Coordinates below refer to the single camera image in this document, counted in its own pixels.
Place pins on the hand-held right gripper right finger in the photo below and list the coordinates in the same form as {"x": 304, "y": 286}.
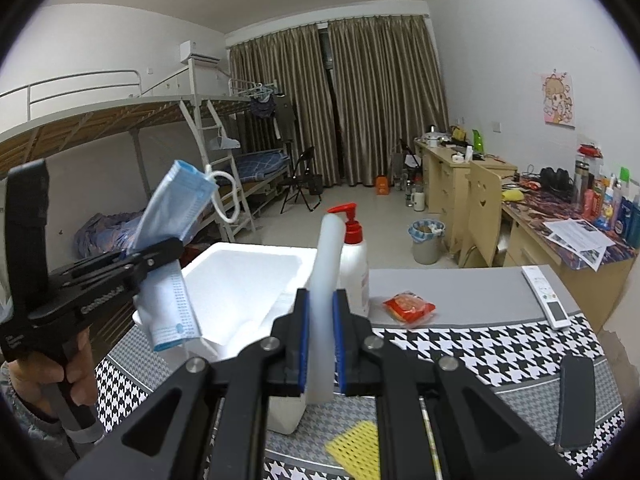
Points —
{"x": 340, "y": 340}

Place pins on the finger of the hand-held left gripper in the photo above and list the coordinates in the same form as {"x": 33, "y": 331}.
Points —
{"x": 155, "y": 260}

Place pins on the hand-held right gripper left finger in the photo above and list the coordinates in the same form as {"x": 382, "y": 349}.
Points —
{"x": 303, "y": 340}

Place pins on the blue face mask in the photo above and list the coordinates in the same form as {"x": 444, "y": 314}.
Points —
{"x": 175, "y": 200}

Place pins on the white translucent soft tube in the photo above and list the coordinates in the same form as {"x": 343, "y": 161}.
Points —
{"x": 325, "y": 260}

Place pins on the white foam box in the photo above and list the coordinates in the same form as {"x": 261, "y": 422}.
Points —
{"x": 240, "y": 280}

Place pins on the yellow mesh cloth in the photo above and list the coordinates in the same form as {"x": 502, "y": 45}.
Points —
{"x": 357, "y": 447}

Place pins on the person's left forearm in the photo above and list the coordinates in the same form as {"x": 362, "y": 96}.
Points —
{"x": 25, "y": 425}

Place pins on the person's left hand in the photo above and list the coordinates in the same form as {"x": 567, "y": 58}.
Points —
{"x": 82, "y": 370}

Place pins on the blue plaid quilt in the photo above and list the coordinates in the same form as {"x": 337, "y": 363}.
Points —
{"x": 105, "y": 232}

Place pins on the white pump bottle red top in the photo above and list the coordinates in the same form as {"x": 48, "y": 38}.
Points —
{"x": 356, "y": 270}

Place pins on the red snack packet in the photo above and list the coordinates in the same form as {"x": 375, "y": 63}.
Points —
{"x": 407, "y": 307}

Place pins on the grey trash bin blue bag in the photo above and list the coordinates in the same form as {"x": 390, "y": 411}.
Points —
{"x": 426, "y": 245}

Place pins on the houndstooth tablecloth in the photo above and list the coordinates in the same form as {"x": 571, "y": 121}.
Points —
{"x": 475, "y": 360}

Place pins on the white hanging bag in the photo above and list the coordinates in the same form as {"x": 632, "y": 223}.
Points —
{"x": 225, "y": 142}

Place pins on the white metal bunk bed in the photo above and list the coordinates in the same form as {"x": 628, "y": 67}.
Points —
{"x": 100, "y": 120}
{"x": 250, "y": 110}

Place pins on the blue checked mattress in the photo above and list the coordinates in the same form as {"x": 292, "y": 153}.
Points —
{"x": 262, "y": 165}

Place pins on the small black bin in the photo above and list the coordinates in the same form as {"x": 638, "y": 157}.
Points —
{"x": 315, "y": 185}

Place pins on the white flask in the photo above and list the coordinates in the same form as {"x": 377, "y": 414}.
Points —
{"x": 418, "y": 202}

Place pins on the orange jug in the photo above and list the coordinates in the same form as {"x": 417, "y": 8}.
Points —
{"x": 382, "y": 186}

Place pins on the black folding chair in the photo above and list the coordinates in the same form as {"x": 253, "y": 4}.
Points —
{"x": 305, "y": 165}
{"x": 407, "y": 157}

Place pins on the hanging dark clothes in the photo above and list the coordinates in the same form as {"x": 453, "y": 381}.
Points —
{"x": 270, "y": 110}

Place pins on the light wooden desk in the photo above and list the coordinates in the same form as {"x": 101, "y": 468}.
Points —
{"x": 540, "y": 255}
{"x": 442, "y": 180}

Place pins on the wooden chair smiley cutout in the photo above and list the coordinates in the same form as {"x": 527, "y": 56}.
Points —
{"x": 482, "y": 200}

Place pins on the brown curtain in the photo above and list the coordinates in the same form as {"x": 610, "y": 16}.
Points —
{"x": 285, "y": 100}
{"x": 385, "y": 100}

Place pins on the white remote control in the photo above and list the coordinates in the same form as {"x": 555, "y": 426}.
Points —
{"x": 545, "y": 295}

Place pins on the white air conditioner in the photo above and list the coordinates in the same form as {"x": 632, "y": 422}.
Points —
{"x": 197, "y": 52}

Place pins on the silver cooking pot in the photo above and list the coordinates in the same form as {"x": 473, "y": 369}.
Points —
{"x": 434, "y": 137}

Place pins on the yellow cloth on desk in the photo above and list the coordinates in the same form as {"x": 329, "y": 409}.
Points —
{"x": 512, "y": 195}

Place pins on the green bottle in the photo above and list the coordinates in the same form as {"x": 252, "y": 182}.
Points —
{"x": 478, "y": 142}

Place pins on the black phone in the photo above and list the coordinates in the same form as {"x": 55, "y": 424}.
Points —
{"x": 575, "y": 400}

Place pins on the printed paper sheets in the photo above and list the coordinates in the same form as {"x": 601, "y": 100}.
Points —
{"x": 575, "y": 240}

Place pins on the row of toiletry bottles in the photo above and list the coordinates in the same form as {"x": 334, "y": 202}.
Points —
{"x": 605, "y": 200}

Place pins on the pink cartoon wall poster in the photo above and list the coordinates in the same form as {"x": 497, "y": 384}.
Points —
{"x": 557, "y": 100}

